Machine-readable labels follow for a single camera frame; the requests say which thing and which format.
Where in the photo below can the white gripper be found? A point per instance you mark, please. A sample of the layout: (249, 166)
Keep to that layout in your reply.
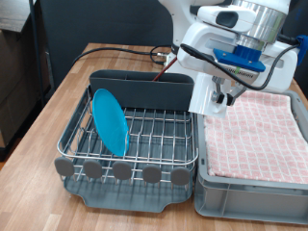
(199, 48)

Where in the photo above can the brown wooden spoon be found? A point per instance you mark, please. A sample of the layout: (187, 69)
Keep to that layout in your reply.
(163, 70)

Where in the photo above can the blue plate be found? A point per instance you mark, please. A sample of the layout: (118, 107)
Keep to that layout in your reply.
(110, 122)

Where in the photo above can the pink checked towel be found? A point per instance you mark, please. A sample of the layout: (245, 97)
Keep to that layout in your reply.
(256, 141)

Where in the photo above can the dark grey cutlery holder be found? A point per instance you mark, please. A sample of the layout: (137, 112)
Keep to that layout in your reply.
(150, 91)

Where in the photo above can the grey plastic crate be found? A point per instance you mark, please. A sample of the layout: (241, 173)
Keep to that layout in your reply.
(250, 202)

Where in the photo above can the black vertical pole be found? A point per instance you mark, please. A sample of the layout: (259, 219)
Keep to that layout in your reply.
(36, 48)

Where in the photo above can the brown cardboard box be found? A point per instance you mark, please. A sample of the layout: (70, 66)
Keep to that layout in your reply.
(16, 89)

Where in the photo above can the dark wooden shelf board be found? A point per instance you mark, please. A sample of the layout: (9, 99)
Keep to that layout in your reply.
(11, 14)

